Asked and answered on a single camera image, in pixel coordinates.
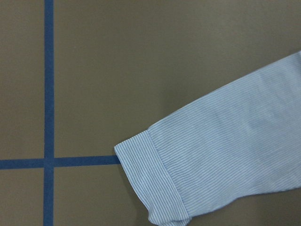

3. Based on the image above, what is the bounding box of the light blue striped shirt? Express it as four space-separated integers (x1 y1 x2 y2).
114 52 301 226

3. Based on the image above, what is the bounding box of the crossing blue tape strip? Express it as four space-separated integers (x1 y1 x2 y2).
0 155 120 170

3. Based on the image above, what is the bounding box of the long blue tape strip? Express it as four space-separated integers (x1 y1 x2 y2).
43 0 55 226

